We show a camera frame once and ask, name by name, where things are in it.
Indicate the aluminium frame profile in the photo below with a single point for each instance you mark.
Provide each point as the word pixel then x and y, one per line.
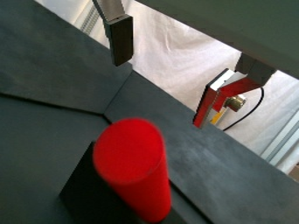
pixel 283 142

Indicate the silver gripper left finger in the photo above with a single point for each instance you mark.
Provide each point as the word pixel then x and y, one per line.
pixel 119 29

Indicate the red cylinder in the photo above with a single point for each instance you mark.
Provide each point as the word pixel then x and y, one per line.
pixel 130 160

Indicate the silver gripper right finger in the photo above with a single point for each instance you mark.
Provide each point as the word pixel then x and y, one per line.
pixel 250 75

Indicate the black curved cradle block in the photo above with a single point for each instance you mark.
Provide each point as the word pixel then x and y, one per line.
pixel 91 201

